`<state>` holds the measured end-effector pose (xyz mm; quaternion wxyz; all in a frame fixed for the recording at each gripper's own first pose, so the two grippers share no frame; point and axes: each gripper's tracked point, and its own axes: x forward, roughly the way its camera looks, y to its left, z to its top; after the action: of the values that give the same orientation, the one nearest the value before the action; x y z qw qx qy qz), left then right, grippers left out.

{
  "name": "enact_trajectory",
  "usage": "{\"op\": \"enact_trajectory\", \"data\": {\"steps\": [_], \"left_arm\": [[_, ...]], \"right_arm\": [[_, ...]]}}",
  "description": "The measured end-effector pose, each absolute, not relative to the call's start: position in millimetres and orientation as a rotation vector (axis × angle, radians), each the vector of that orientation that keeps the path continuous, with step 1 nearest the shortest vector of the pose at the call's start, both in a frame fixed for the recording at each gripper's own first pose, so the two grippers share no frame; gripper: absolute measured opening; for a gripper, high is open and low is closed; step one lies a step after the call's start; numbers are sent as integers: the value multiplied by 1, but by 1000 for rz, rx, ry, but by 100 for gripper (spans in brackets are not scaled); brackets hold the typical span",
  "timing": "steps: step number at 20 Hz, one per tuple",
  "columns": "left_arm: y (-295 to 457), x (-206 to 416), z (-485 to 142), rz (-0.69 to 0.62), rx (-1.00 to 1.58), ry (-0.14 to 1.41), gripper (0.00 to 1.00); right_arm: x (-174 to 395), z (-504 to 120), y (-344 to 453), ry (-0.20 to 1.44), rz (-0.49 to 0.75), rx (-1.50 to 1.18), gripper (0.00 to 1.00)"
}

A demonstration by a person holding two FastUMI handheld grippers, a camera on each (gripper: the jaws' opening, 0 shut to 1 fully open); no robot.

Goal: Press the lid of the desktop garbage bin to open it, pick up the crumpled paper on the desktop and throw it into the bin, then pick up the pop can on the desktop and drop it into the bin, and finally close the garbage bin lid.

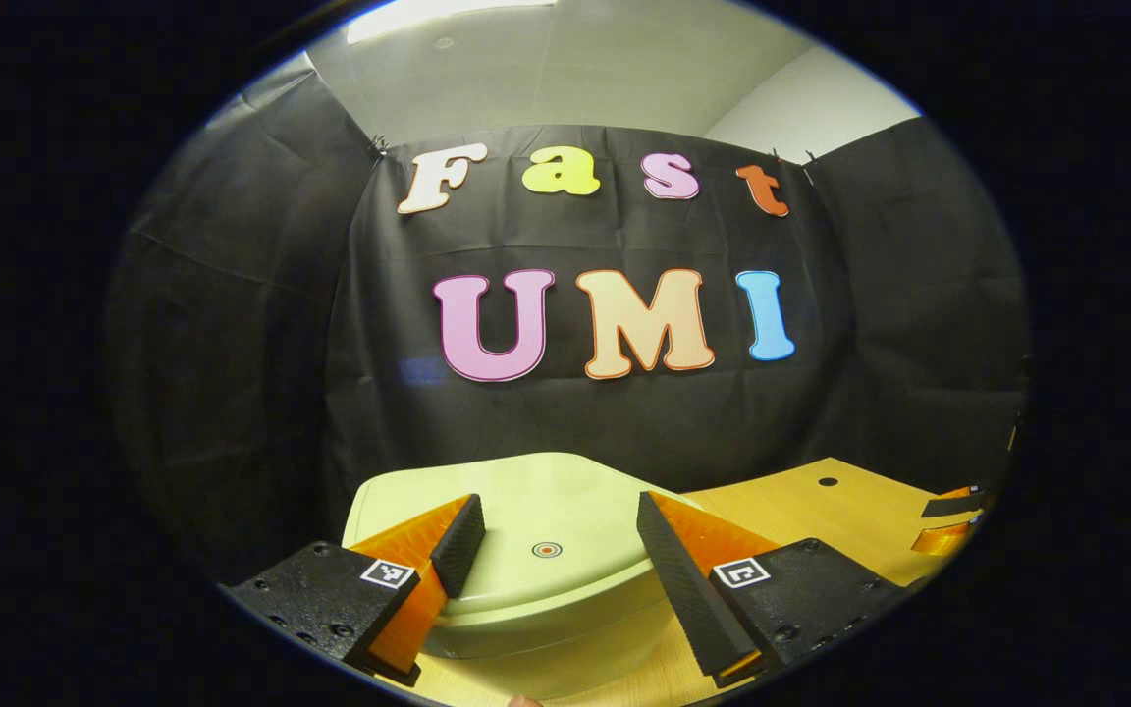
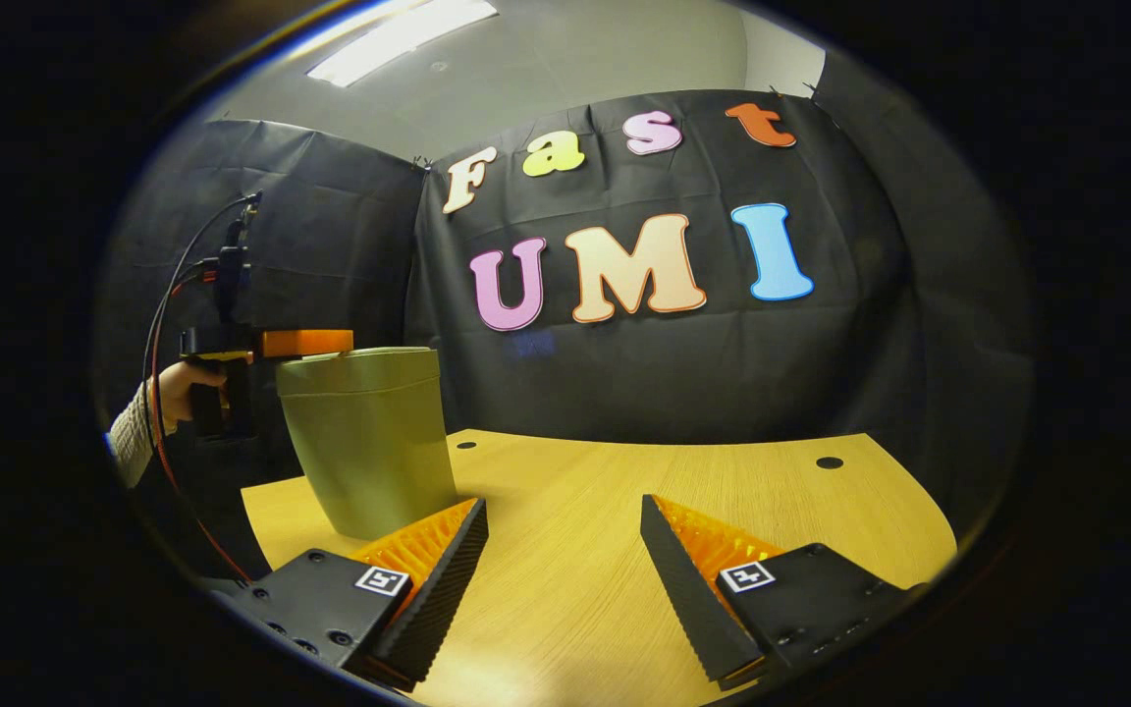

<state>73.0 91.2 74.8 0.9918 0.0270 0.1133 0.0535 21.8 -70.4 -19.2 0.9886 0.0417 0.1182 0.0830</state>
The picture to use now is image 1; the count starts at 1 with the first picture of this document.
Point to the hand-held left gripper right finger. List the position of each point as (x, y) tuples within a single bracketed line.
[(688, 599)]

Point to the green desktop garbage bin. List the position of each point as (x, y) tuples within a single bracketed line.
[(556, 501)]

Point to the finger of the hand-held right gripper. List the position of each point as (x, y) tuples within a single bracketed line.
[(948, 538), (958, 501)]

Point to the wooden desktop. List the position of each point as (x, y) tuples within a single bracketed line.
[(821, 525)]

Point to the ceiling light panel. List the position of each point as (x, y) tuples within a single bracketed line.
[(448, 15)]

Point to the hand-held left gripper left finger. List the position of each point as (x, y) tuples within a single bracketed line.
[(459, 545)]

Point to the black backdrop cloth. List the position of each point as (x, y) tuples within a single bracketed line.
[(624, 412)]

